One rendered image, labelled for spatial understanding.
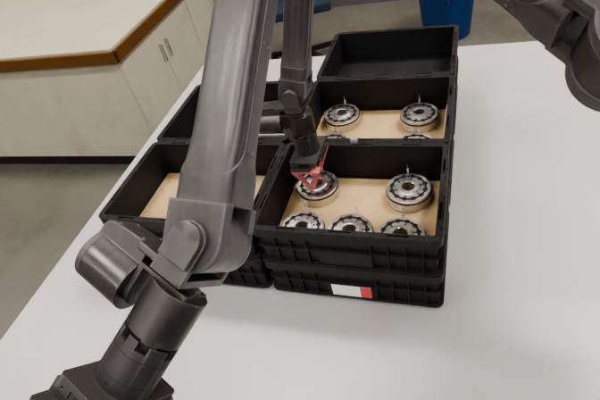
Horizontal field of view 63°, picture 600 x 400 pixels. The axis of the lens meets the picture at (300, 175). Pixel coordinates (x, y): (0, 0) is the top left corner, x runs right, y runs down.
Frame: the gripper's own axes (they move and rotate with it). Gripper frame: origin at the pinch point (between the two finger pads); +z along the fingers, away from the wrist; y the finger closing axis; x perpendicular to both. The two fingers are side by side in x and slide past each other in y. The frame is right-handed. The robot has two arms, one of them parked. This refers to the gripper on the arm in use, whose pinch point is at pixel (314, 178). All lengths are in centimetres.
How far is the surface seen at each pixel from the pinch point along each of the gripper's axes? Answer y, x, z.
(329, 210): 5.9, 4.4, 4.9
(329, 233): 21.9, 9.5, -4.9
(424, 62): -63, 21, 4
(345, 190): -1.0, 7.0, 4.8
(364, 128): -26.9, 7.4, 4.5
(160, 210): 8.9, -41.7, 5.0
